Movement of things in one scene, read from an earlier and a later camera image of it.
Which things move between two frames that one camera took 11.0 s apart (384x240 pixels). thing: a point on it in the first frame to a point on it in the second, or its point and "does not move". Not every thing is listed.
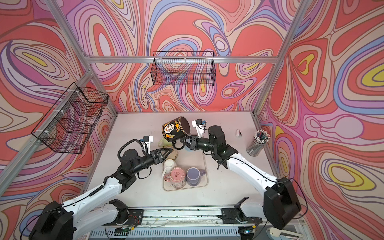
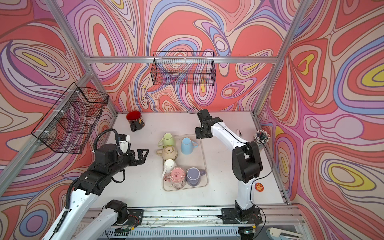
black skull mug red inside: x=175 y=130 to x=135 y=119
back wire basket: x=183 y=68 does not move
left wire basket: x=65 y=127 does not move
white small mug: x=168 y=164 does not move
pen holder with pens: x=260 y=137 does not move
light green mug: x=163 y=143 does not move
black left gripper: x=154 y=155 to x=141 y=160
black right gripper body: x=203 y=143 to x=200 y=133
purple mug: x=193 y=176 does not move
